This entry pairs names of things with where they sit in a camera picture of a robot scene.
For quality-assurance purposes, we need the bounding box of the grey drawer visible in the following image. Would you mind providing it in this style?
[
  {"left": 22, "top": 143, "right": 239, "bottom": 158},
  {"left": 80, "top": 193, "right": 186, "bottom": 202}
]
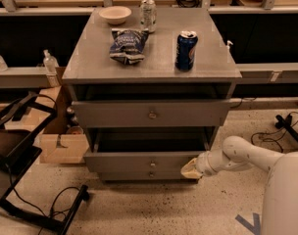
[
  {"left": 73, "top": 100, "right": 229, "bottom": 128},
  {"left": 98, "top": 171, "right": 185, "bottom": 181},
  {"left": 84, "top": 127, "right": 210, "bottom": 174}
]

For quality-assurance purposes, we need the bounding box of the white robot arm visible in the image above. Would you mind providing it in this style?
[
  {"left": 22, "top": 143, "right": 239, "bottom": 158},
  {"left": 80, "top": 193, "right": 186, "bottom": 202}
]
[{"left": 180, "top": 136, "right": 298, "bottom": 235}]

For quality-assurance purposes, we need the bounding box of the grey top drawer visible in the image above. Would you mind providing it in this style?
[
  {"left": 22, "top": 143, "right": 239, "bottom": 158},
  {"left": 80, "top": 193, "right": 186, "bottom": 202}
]
[{"left": 73, "top": 100, "right": 229, "bottom": 128}]

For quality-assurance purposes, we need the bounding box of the grey bottom drawer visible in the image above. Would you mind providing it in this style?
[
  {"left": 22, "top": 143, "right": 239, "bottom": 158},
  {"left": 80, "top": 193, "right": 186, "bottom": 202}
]
[{"left": 98, "top": 171, "right": 185, "bottom": 181}]

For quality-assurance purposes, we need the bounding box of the grey wooden drawer cabinet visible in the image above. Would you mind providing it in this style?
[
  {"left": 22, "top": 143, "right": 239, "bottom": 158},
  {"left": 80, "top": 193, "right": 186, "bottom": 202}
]
[{"left": 61, "top": 6, "right": 243, "bottom": 149}]

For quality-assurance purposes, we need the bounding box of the blue tape floor marker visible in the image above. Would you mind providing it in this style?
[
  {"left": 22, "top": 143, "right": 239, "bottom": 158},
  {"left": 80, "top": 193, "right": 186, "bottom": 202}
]
[{"left": 235, "top": 212, "right": 261, "bottom": 235}]

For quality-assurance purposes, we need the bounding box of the black stand leg right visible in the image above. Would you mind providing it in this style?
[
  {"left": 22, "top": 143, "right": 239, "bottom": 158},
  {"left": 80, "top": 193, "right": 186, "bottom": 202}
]
[{"left": 275, "top": 115, "right": 298, "bottom": 143}]

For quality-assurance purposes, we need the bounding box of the cardboard box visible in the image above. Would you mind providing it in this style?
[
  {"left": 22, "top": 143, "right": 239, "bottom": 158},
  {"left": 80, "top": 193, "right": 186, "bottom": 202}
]
[{"left": 35, "top": 68, "right": 88, "bottom": 165}]

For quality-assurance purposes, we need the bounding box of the blue pepsi can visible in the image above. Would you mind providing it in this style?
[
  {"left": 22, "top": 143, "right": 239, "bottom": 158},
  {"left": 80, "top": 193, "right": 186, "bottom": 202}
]
[{"left": 175, "top": 30, "right": 198, "bottom": 71}]

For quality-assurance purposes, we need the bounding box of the small white pump bottle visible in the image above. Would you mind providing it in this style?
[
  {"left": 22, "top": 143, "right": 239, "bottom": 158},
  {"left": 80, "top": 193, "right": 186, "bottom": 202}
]
[{"left": 226, "top": 40, "right": 233, "bottom": 51}]

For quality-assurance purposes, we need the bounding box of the blue crumpled chip bag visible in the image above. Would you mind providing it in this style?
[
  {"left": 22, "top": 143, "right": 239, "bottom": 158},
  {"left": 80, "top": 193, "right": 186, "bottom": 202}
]
[{"left": 109, "top": 28, "right": 149, "bottom": 65}]

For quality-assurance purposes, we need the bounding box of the silver green soda can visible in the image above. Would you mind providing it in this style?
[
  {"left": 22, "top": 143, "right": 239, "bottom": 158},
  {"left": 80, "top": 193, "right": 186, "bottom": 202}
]
[{"left": 140, "top": 0, "right": 157, "bottom": 33}]

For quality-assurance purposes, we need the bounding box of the beige ceramic bowl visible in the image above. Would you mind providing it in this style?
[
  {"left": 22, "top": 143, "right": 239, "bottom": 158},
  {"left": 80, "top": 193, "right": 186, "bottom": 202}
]
[{"left": 99, "top": 6, "right": 131, "bottom": 25}]

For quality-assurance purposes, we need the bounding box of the clear sanitizer pump bottle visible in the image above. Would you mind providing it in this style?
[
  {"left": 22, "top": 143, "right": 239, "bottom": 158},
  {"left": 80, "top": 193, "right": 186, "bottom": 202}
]
[{"left": 43, "top": 50, "right": 58, "bottom": 73}]

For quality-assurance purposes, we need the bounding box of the black floor cable right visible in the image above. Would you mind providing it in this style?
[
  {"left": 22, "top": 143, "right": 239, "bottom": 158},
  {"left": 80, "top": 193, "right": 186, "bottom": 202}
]
[{"left": 250, "top": 110, "right": 298, "bottom": 154}]

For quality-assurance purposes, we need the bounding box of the black floor cable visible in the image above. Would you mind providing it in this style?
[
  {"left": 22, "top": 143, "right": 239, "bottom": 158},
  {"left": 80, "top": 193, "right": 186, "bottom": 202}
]
[
  {"left": 5, "top": 164, "right": 81, "bottom": 235},
  {"left": 250, "top": 110, "right": 298, "bottom": 154}
]

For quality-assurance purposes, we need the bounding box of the black floor cable left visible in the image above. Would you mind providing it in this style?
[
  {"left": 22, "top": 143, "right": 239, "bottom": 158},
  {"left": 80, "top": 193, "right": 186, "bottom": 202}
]
[{"left": 5, "top": 164, "right": 81, "bottom": 235}]

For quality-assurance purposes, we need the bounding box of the black metal cart frame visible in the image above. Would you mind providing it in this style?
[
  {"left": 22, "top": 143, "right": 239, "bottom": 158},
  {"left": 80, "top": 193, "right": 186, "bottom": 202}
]
[{"left": 0, "top": 92, "right": 89, "bottom": 235}]

